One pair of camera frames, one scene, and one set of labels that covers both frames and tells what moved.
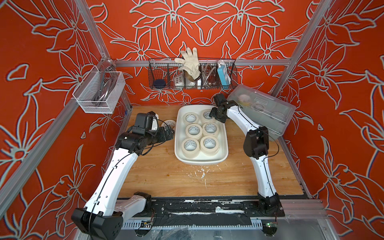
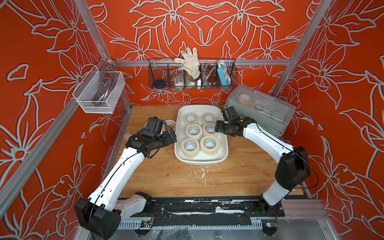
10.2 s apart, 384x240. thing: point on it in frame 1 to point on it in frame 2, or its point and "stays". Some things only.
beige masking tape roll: (191, 118) stays
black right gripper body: (216, 113) to (224, 128)
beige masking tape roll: (169, 122) stays
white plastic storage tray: (199, 139) stays
